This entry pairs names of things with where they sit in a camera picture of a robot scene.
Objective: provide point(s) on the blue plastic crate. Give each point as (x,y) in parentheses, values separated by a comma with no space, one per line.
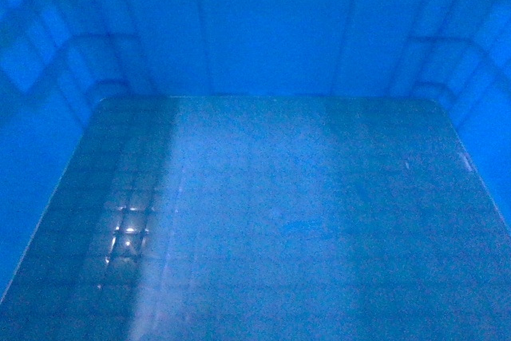
(255,169)

